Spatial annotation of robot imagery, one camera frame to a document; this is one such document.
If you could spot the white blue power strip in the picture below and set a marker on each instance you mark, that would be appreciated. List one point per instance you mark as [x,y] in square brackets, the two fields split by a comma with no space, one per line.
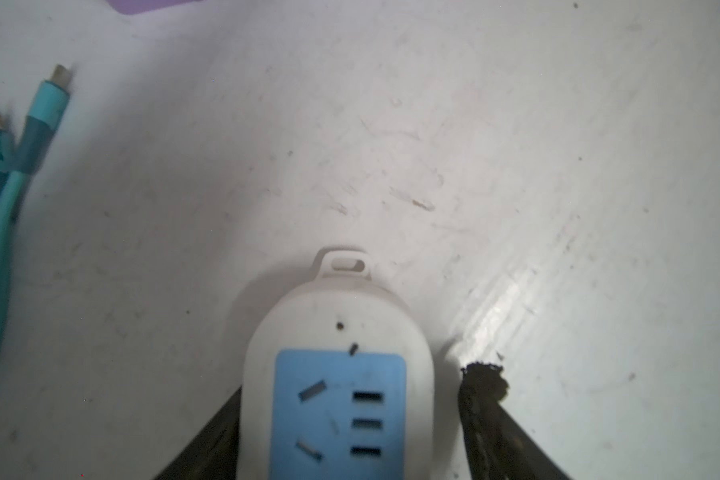
[338,382]

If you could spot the purple power strip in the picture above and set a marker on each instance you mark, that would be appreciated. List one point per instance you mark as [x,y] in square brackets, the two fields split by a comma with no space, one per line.
[133,7]

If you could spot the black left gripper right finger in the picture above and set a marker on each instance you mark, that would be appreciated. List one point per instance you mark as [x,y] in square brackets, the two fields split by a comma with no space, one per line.
[496,446]

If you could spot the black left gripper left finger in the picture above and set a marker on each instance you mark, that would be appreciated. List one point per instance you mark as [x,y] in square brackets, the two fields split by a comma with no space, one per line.
[213,453]

